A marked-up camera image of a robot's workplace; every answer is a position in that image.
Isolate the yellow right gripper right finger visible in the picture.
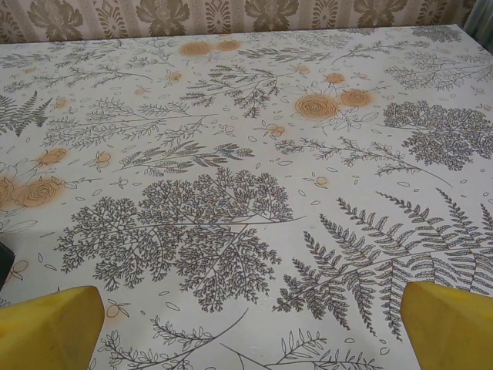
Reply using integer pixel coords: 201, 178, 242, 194
400, 281, 493, 370

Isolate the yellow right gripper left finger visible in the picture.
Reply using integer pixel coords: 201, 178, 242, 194
0, 284, 106, 370

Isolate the floral patterned table cover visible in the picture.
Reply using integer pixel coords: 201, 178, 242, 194
0, 23, 493, 370

